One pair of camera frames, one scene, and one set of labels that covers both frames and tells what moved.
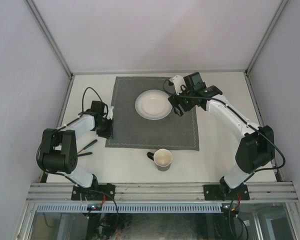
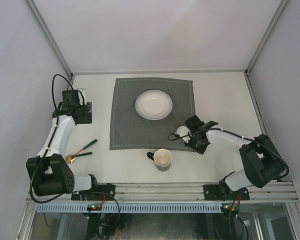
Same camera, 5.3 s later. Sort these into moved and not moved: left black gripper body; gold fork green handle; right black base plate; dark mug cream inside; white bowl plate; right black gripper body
Moved: right black gripper body; left black gripper body
Not moved: gold fork green handle; white bowl plate; dark mug cream inside; right black base plate
